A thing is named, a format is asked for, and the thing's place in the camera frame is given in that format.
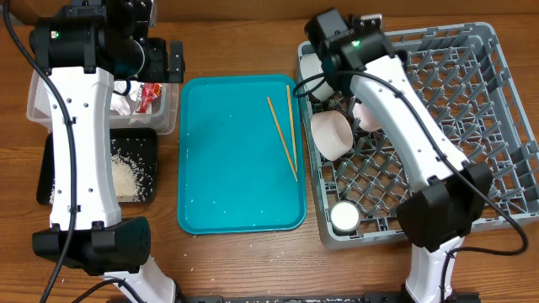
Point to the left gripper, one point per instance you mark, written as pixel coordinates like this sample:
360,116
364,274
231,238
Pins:
158,71

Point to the grey bowl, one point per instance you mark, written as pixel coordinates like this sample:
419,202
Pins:
310,65

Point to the wooden chopstick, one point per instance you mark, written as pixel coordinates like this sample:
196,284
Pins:
291,119
282,139

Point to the large pink plate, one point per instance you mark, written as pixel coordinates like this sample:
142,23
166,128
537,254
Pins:
367,120

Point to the white cup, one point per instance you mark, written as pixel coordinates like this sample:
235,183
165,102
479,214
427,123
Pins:
344,217

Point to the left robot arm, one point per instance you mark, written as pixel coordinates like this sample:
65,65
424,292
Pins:
80,53

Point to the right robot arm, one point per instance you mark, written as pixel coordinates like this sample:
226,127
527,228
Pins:
447,190

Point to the grey dishwasher rack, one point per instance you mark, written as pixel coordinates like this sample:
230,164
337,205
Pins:
460,74

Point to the red snack wrapper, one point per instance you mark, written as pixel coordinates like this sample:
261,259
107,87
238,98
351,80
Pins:
147,93

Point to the crumpled white tissue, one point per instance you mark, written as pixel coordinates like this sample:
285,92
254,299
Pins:
124,97

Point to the clear plastic bin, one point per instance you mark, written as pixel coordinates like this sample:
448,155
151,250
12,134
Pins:
160,116

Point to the black tray bin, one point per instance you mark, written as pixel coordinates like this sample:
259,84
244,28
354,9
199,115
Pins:
46,185

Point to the rice pile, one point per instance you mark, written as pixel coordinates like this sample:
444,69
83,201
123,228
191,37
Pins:
133,170

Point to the teal plastic tray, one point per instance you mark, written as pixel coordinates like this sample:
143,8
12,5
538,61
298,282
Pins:
233,172

